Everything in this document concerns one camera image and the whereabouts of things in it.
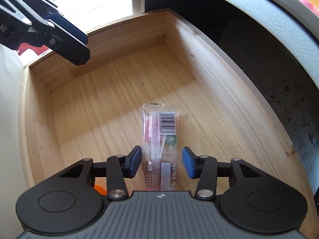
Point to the wooden drawer with grey front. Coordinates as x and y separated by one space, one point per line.
104 99

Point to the orange pumpkin half shell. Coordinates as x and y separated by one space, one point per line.
101 189

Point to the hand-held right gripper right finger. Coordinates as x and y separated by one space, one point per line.
188 163

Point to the clear snack packet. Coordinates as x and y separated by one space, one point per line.
162 129

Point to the dark printed mat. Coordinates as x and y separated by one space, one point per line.
296 119

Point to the grey oval table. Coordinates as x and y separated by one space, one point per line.
286 29

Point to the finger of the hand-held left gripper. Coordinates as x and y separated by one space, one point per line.
69 28
72 52

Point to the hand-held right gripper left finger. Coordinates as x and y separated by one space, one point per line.
135 161

